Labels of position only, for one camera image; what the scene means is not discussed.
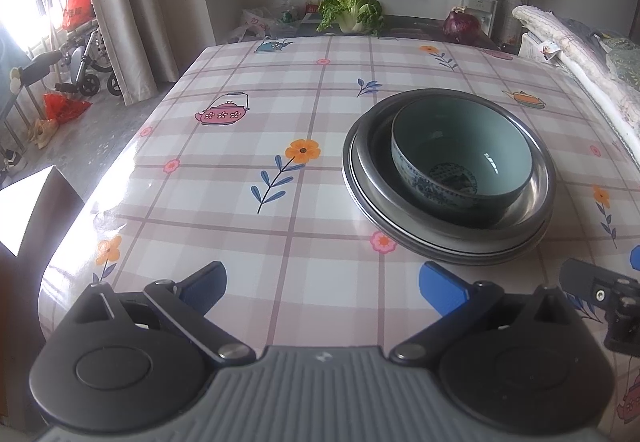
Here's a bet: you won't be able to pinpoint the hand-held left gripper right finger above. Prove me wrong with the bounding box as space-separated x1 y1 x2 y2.
389 262 587 368

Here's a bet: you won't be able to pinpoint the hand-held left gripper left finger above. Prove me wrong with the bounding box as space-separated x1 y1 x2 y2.
65 262 259 368

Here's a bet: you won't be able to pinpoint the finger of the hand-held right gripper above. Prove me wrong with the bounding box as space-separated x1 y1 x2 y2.
559 258 640 353

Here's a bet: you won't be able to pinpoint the shallow stainless steel plate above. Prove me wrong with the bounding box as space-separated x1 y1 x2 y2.
342 90 558 267
349 92 555 247

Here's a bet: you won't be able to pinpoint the teal ceramic bowl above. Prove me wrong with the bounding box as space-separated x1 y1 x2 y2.
391 100 534 211

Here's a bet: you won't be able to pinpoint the plaid floral tablecloth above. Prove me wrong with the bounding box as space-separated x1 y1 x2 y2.
37 36 640 442

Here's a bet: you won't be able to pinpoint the white rolled quilted mat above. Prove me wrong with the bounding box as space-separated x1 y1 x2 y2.
512 4 640 149

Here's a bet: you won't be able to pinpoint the green floral lace pillow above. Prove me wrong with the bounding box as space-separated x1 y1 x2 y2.
605 36 640 93

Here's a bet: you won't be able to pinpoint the red crumpled plastic bag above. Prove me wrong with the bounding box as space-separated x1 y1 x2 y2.
42 92 94 127

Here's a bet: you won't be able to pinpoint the wheelchair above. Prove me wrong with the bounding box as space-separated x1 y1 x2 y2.
30 0 122 98

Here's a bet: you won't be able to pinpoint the purple onion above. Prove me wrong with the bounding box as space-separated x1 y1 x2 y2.
442 9 484 43

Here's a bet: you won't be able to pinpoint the dark low table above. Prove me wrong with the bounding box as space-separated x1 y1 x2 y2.
220 14 501 48

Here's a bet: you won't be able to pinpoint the white plastic bag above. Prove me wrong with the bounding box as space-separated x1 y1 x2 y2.
239 6 282 41

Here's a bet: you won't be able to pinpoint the white water dispenser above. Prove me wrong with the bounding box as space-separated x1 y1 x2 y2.
452 0 499 38

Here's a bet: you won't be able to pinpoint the napa cabbage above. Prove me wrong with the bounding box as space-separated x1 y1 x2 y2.
316 0 385 35

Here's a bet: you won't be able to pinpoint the red hanging plastic bag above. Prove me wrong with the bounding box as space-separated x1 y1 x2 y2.
62 0 96 30

